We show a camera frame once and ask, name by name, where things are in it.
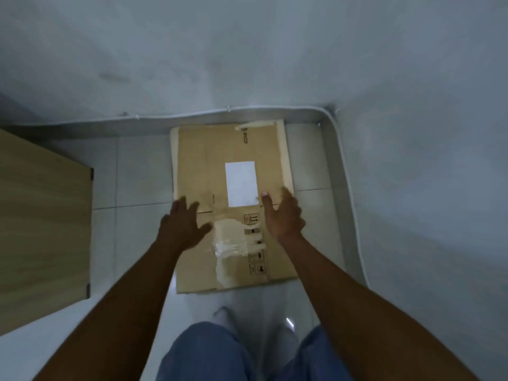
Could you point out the person's right hand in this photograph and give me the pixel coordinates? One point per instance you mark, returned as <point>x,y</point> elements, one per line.
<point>285,222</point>

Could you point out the person's left hand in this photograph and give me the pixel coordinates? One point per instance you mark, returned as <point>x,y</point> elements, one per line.
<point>180,228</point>

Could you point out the person's left thumb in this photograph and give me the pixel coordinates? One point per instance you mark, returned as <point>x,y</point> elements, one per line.
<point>204,230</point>

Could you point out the person's right thumb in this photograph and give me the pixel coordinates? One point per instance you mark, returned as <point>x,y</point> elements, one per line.
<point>267,202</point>

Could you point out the person's right forearm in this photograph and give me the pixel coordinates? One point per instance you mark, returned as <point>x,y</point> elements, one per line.
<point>357,313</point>

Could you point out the person's left forearm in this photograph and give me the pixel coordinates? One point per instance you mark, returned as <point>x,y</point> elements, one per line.
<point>123,313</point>

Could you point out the white paper label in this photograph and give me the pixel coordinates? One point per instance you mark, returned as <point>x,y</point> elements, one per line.
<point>241,182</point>

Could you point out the flattened brown cardboard box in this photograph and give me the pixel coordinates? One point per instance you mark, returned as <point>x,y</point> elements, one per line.
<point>238,146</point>

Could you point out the white left shoe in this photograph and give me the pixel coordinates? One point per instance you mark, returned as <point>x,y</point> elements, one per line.
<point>226,319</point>

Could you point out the white shoe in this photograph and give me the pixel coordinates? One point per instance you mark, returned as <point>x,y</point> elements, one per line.
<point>286,329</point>
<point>226,319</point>

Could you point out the blue trousers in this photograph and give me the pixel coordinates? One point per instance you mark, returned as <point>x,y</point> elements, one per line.
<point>206,353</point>

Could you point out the white right shoe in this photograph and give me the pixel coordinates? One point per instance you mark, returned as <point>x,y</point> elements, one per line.
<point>286,329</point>

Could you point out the light wooden table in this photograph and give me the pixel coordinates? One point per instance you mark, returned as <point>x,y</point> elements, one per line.
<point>39,234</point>

